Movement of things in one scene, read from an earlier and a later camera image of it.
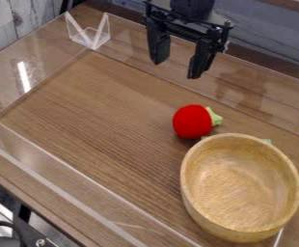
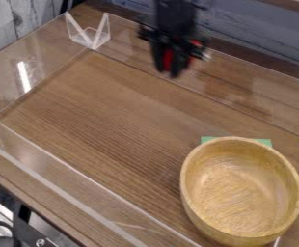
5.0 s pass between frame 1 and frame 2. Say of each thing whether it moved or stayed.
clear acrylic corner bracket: stayed
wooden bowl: stayed
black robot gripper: moved
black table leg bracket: stayed
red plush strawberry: moved
